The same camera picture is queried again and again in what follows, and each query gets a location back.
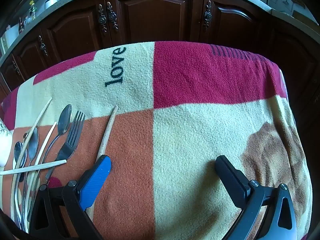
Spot yellow cap bottle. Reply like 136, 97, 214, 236
29, 0, 38, 18

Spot metal spoon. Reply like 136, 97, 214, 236
12, 141, 28, 230
24, 104, 73, 223
21, 127, 39, 228

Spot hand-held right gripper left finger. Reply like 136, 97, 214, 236
26, 155, 112, 240

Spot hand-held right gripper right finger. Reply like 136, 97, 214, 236
215, 155, 298, 240

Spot white cup with blue rim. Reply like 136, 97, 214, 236
0, 119, 13, 167

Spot wooden chopstick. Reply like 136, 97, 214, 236
0, 159, 67, 176
10, 97, 53, 220
86, 105, 119, 224
24, 121, 57, 220

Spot metal fork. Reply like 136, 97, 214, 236
45, 110, 86, 183

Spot printed patchwork blanket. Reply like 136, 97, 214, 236
0, 41, 314, 240

